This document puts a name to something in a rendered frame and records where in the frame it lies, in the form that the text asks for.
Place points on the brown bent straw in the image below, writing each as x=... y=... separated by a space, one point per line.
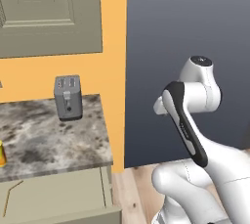
x=9 y=193

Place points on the grey toaster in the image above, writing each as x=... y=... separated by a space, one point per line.
x=68 y=99

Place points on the olive wall cupboard door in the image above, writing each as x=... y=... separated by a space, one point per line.
x=49 y=12

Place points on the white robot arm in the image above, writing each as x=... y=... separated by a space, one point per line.
x=208 y=156

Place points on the yellow smoothie cup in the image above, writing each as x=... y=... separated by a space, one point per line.
x=2 y=156

